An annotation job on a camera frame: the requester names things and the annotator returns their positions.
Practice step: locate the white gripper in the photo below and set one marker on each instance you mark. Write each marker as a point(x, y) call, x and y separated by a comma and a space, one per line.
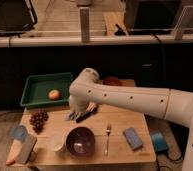
point(78, 108)

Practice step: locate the blue device on floor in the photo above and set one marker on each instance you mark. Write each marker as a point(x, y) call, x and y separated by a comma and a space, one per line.
point(159, 142)

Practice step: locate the small black object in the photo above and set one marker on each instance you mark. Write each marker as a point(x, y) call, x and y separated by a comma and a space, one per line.
point(119, 31)

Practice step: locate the purple bowl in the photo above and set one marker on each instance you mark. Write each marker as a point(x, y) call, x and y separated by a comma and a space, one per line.
point(80, 142)

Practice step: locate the red-yellow apple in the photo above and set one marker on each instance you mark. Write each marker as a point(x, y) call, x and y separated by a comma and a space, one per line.
point(54, 94)

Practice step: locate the white vertical post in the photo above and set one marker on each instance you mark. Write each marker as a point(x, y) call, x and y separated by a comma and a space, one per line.
point(84, 24)

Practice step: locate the blue plastic cup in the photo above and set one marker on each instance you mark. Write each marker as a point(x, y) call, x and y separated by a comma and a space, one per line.
point(19, 133)

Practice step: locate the black monitor right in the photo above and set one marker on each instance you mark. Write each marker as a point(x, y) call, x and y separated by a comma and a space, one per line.
point(145, 17)

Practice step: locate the green plastic tray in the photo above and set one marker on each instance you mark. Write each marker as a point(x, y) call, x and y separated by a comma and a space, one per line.
point(37, 88)

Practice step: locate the silver fork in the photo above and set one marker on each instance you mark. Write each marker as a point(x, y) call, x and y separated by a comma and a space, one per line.
point(108, 131)

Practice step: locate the black monitor left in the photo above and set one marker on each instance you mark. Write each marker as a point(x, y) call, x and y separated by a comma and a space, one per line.
point(17, 16)

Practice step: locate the orange-red bowl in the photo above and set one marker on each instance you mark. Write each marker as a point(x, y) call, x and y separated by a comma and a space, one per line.
point(112, 81)

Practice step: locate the orange carrot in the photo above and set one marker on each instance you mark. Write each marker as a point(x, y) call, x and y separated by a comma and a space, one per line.
point(13, 153)

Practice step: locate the black monitor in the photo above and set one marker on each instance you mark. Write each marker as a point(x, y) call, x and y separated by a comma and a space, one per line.
point(17, 16)
point(145, 17)

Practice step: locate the blue sponge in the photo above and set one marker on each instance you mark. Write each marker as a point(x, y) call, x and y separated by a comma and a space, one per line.
point(133, 138)

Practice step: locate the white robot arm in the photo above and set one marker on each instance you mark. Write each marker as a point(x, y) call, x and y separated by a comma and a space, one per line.
point(168, 104)

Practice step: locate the white horizontal rail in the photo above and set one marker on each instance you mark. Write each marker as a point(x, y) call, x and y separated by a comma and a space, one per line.
point(95, 40)

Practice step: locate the bunch of red grapes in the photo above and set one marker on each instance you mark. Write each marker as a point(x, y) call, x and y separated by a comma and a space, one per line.
point(37, 121)

